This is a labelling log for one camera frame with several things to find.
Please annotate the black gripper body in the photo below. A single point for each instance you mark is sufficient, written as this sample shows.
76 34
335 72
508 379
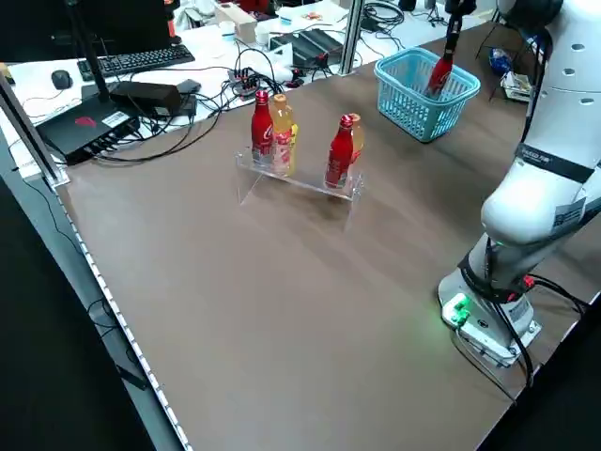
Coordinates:
461 5

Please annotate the red cola bottle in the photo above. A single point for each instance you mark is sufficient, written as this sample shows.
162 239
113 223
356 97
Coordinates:
339 150
262 131
441 75

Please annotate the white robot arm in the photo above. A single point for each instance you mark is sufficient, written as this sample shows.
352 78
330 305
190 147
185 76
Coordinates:
530 202

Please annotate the blue snack bag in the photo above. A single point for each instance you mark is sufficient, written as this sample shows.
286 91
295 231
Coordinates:
498 58

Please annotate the blue plastic basket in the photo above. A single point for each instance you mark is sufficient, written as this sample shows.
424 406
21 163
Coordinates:
404 108

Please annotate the yellow drink bottle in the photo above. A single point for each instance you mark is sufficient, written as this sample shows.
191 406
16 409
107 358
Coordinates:
294 141
359 138

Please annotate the orange drink bottle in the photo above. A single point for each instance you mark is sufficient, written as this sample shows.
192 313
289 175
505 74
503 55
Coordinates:
282 136

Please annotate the clear acrylic bottle tray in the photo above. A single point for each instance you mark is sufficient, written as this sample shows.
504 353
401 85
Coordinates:
300 181

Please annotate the black ridged device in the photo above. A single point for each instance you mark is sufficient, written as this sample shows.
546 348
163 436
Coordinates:
305 44

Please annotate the white paper cup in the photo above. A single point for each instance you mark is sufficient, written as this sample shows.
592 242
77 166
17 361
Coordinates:
261 35
227 29

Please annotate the usb hub red plugs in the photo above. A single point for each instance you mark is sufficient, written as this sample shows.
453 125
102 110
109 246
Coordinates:
244 82

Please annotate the cardboard box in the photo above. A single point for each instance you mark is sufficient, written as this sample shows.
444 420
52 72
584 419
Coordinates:
237 19

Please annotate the black keyboard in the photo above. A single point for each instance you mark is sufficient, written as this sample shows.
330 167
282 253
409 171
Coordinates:
141 58

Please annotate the black power brick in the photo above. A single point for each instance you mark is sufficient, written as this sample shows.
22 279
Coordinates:
145 96

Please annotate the black computer monitor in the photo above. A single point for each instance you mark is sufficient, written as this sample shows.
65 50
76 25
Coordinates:
94 23

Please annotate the black console red logo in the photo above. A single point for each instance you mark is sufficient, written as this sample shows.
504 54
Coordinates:
80 127

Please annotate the black computer mouse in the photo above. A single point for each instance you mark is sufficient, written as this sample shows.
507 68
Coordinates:
62 79

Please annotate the aluminium frame post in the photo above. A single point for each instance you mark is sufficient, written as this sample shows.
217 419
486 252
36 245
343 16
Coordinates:
351 37
28 131

